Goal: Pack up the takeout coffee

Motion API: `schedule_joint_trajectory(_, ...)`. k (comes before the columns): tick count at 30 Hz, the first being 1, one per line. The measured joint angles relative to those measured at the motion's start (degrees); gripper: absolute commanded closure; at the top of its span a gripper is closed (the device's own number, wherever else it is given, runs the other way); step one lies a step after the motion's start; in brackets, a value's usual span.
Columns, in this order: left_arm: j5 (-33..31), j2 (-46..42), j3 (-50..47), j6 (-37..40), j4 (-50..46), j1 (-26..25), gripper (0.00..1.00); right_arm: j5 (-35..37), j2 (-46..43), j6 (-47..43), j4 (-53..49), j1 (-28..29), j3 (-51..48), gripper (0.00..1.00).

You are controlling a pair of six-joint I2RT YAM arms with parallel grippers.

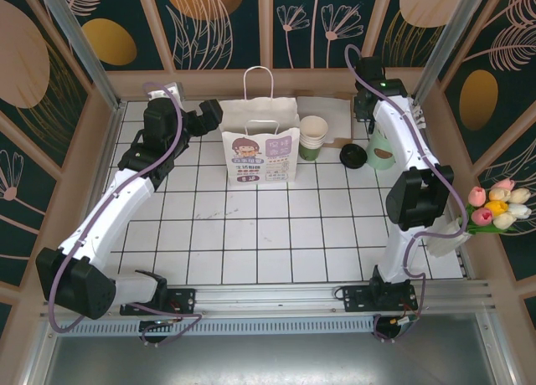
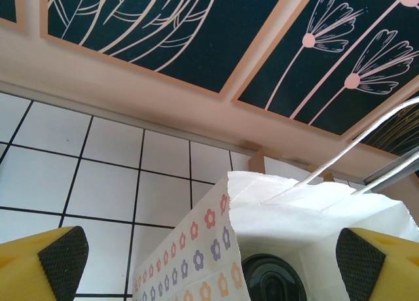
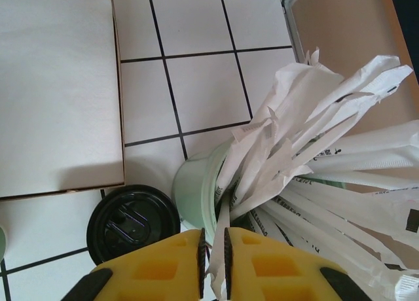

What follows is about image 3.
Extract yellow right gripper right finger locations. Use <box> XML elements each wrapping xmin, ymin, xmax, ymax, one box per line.
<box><xmin>223</xmin><ymin>226</ymin><xmax>361</xmax><ymax>301</ymax></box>

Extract aluminium side rail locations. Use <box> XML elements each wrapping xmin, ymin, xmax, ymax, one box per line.
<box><xmin>278</xmin><ymin>0</ymin><xmax>310</xmax><ymax>65</ymax></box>

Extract white paper napkins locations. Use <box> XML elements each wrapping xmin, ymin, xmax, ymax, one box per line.
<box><xmin>0</xmin><ymin>0</ymin><xmax>124</xmax><ymax>197</ymax></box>

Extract mint green straw holder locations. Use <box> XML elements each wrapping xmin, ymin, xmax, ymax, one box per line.
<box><xmin>172</xmin><ymin>140</ymin><xmax>315</xmax><ymax>237</ymax></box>

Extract black plastic cup lid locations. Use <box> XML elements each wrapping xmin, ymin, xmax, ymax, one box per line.
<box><xmin>85</xmin><ymin>185</ymin><xmax>181</xmax><ymax>266</ymax></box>

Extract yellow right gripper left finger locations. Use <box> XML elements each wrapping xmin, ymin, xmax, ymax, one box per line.
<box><xmin>62</xmin><ymin>228</ymin><xmax>208</xmax><ymax>301</ymax></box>

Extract brown cardboard napkin box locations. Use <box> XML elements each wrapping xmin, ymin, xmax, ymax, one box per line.
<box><xmin>0</xmin><ymin>0</ymin><xmax>128</xmax><ymax>202</ymax></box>

